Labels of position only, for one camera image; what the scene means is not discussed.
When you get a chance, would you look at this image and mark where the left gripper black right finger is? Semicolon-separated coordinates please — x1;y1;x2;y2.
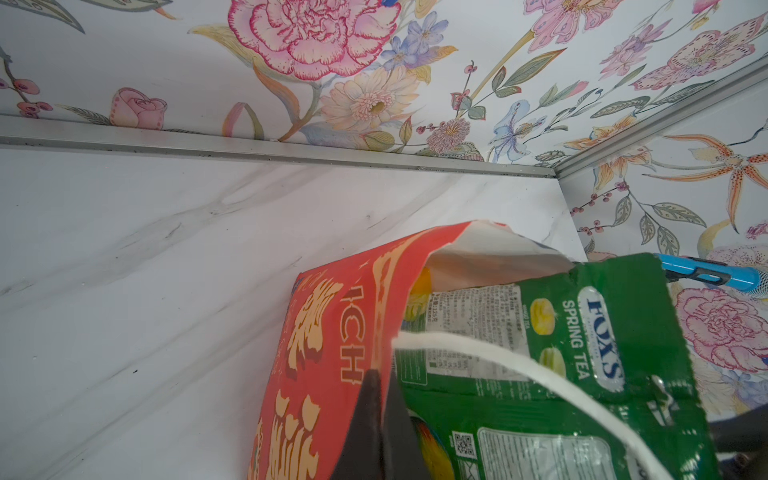
382;374;431;480

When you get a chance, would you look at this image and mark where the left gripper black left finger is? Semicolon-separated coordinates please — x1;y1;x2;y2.
331;370;384;480

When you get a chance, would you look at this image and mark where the red paper gift bag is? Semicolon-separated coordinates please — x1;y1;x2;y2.
248;221;651;479

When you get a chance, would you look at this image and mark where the green snack packet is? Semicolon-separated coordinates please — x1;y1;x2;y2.
395;254;718;479

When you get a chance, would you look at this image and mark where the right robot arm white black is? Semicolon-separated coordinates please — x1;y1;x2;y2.
710;405;767;480

